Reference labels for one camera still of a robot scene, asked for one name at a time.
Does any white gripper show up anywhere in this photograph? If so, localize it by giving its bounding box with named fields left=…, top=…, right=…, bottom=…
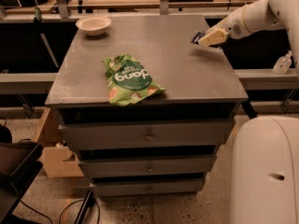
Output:
left=198, top=0, right=284, bottom=47

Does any dark blue rxbar wrapper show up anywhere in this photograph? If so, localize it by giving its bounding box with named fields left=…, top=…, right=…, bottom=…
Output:
left=191, top=32, right=221, bottom=48

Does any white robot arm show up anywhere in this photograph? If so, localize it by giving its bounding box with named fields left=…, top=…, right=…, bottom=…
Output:
left=197, top=0, right=299, bottom=224

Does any clear hand sanitizer bottle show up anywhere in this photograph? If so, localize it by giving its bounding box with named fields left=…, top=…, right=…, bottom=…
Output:
left=273, top=50, right=292, bottom=75

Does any green snack chip bag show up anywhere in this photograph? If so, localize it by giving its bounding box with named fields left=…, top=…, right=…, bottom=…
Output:
left=102, top=54, right=164, bottom=106

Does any white ceramic bowl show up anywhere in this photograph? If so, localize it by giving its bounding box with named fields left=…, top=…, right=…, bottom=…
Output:
left=76, top=16, right=111, bottom=36

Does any grey drawer cabinet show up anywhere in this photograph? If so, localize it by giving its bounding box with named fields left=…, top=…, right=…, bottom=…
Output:
left=46, top=15, right=248, bottom=197

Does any light wooden box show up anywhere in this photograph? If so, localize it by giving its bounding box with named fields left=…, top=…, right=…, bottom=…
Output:
left=32, top=107, right=83, bottom=177

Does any black chair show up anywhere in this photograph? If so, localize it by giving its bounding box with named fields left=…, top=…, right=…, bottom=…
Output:
left=0, top=125, right=43, bottom=224

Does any black floor cable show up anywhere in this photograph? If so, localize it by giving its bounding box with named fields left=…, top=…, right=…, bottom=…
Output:
left=12, top=184, right=101, bottom=224

